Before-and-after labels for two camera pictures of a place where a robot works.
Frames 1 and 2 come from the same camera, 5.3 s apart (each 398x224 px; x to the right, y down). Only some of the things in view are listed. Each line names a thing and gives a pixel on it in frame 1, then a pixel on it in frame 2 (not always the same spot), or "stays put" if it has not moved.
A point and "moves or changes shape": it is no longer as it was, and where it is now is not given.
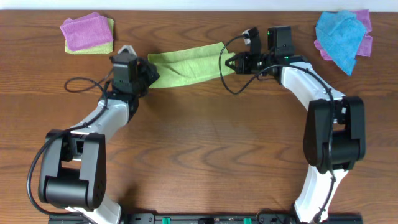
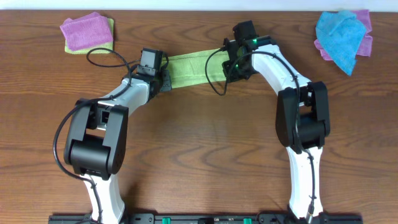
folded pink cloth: x=84 y=32 stays put
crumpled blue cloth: x=341 y=33 stays put
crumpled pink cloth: x=365 y=45 stays put
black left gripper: x=149 y=72 to x=166 y=80
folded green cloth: x=102 y=49 stays put
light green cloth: x=188 y=65 moves or changes shape
